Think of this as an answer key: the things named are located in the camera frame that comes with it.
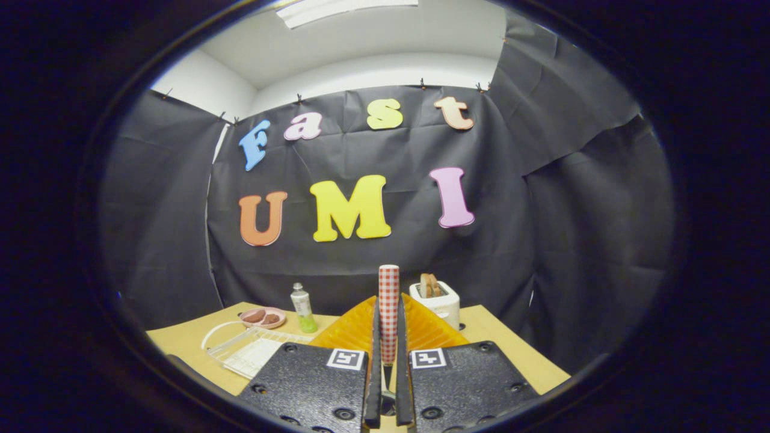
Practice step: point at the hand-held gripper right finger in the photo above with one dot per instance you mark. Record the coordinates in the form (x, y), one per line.
(403, 373)

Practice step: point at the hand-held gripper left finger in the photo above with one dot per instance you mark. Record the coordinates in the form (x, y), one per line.
(374, 373)

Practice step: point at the small pink plate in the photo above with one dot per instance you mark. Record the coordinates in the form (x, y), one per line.
(278, 325)

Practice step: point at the cream toaster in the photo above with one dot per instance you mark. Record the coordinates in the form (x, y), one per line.
(445, 305)

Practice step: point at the brown bread slice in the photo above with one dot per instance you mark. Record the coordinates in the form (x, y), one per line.
(429, 285)

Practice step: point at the green and white bottle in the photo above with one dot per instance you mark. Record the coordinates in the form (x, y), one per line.
(302, 310)

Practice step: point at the brown food piece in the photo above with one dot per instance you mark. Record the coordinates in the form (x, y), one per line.
(254, 316)
(272, 319)

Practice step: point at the black backdrop cloth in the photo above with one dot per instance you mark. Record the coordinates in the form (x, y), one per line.
(409, 150)

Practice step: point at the ceiling light panel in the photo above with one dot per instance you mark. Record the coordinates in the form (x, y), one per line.
(343, 9)

